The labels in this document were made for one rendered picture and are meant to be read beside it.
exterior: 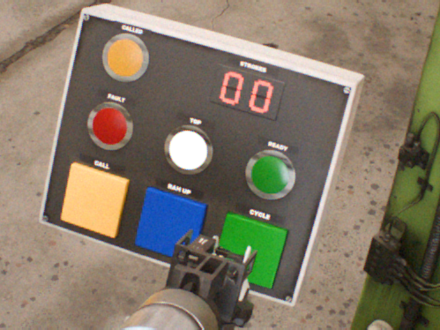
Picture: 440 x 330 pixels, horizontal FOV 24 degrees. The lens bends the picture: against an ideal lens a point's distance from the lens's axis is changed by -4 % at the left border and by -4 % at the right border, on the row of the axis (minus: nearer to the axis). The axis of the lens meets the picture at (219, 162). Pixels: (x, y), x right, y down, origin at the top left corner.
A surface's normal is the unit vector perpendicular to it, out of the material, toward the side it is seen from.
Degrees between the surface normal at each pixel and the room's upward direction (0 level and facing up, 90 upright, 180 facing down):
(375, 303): 90
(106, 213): 60
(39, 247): 0
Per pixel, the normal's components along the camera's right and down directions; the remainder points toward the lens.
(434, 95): -0.70, 0.47
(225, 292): -0.25, 0.21
